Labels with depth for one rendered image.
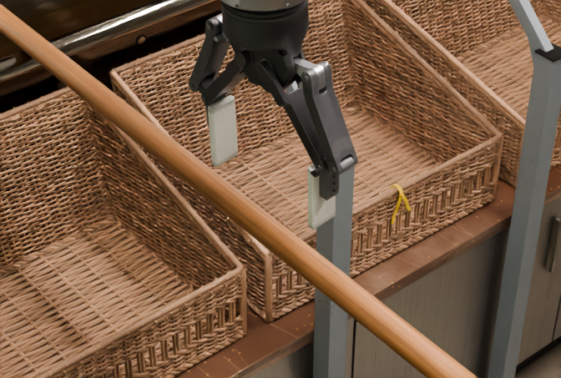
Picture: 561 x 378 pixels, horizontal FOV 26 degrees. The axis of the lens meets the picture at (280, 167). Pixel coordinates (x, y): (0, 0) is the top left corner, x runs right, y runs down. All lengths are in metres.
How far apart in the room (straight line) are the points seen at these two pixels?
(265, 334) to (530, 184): 0.56
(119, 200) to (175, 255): 0.17
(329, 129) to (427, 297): 1.26
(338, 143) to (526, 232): 1.28
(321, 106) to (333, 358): 1.07
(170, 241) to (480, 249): 0.59
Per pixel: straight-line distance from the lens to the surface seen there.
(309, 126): 1.07
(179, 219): 2.06
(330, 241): 1.88
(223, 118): 1.17
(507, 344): 2.50
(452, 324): 2.40
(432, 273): 2.24
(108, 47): 2.22
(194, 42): 2.29
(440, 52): 2.40
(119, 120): 1.47
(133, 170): 2.14
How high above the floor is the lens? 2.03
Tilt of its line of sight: 37 degrees down
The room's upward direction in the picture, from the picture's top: straight up
